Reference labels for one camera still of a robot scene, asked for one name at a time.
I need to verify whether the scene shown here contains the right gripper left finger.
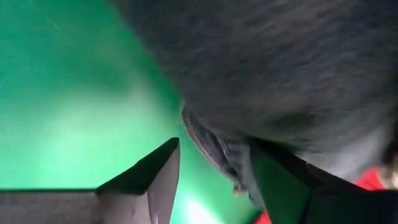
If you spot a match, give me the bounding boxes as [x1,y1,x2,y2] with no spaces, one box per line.
[0,136,182,224]

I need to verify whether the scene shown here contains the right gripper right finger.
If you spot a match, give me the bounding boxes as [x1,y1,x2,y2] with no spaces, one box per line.
[248,138,398,224]

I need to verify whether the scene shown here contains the red plastic laundry bin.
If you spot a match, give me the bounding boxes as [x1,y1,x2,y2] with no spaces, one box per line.
[253,166,388,224]

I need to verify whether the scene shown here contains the dark blue denim jeans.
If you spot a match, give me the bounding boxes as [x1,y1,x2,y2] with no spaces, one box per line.
[113,0,398,208]

